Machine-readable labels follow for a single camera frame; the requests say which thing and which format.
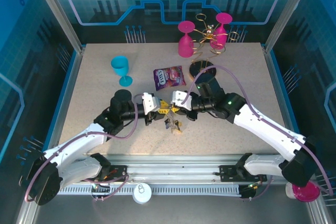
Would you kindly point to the yellow key tag with key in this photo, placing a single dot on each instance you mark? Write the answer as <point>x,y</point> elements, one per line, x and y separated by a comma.
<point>178,128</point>

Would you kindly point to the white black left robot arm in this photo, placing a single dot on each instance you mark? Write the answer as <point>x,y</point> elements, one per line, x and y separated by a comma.
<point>78,142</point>

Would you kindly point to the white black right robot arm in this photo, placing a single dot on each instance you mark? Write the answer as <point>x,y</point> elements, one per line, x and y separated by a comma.
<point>262,127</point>

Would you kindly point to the purple candy bag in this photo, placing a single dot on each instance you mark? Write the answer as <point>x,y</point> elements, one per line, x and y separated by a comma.
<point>169,77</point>

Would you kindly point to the blue plastic goblet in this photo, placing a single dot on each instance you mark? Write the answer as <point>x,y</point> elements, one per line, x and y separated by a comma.
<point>119,68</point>

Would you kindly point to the pink plastic goblet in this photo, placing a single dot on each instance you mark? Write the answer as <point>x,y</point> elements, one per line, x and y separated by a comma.
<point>185,47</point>
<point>221,36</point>

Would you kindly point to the white round lid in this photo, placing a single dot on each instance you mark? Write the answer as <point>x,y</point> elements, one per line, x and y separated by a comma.
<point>141,195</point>

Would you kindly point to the pink plastic cup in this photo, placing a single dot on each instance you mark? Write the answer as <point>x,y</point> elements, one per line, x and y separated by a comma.
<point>304,193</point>

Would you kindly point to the aluminium frame rail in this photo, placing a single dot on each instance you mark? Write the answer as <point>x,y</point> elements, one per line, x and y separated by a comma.
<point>170,166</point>

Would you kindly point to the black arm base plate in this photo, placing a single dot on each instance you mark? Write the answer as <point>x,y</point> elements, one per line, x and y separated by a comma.
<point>118,170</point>
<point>228,172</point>

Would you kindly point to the aluminium frame post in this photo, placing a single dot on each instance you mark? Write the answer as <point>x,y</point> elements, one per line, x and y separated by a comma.
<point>57,14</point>
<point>288,11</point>

